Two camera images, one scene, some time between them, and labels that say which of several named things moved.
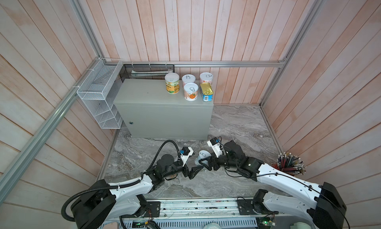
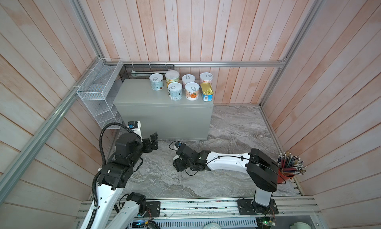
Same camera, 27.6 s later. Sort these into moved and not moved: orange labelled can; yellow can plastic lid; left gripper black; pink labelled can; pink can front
Moved: left gripper black
Not moved: yellow can plastic lid; pink labelled can; pink can front; orange labelled can
